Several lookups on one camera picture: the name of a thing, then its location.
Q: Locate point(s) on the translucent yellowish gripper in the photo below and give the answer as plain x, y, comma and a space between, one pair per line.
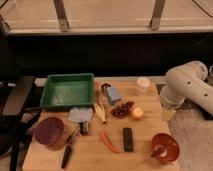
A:
167, 114

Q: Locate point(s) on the black eraser block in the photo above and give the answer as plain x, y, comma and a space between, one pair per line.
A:
127, 139

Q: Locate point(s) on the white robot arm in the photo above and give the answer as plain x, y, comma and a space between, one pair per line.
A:
187, 81

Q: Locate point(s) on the orange apple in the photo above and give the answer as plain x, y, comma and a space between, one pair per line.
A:
137, 113

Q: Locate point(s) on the orange bowl with utensil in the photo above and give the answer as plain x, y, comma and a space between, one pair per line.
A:
164, 148

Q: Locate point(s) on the white cup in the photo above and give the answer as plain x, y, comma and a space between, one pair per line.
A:
143, 84

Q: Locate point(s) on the bunch of red grapes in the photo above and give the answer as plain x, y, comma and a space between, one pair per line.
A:
122, 110

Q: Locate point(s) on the blue sponge block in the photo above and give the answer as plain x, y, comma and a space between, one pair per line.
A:
113, 95

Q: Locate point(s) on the orange carrot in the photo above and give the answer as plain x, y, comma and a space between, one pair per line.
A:
107, 142

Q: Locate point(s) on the banana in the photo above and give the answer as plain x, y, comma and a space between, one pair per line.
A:
100, 111

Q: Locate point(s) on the small dark red mushroom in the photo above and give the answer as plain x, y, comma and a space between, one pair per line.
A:
104, 87

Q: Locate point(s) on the green plastic tray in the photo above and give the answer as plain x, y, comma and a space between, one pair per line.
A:
64, 91

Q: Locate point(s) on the black chair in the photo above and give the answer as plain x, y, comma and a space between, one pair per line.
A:
19, 111

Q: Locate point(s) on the black handled knife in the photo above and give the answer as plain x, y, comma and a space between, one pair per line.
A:
68, 148

